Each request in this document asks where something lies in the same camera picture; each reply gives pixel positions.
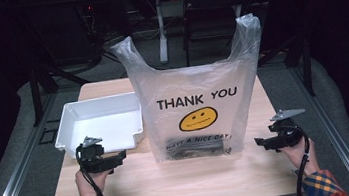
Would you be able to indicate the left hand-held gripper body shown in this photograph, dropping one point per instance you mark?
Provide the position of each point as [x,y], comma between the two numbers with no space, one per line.
[91,152]

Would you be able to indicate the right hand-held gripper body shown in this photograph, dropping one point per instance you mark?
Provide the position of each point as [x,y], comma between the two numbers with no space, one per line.
[287,129]

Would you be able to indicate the black box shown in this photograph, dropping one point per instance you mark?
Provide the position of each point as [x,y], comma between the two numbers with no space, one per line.
[197,148]

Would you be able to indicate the clear plastic bag smiley print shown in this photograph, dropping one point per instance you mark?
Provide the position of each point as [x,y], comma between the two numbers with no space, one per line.
[190,82]

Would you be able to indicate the person's left hand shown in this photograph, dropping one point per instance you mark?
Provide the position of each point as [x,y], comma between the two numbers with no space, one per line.
[87,187]

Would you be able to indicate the person's right hand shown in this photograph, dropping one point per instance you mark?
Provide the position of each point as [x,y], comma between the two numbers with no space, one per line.
[299,158]

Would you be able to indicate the white plastic tray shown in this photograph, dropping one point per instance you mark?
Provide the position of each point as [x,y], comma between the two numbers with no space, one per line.
[104,120]

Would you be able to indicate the black metal stand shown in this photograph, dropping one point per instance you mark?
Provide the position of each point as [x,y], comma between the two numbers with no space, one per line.
[305,61]
[36,95]

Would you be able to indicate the white table leg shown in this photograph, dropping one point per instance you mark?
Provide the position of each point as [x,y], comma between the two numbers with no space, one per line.
[161,32]

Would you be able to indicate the black chair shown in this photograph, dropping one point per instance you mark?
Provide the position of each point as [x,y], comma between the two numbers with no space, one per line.
[209,16]

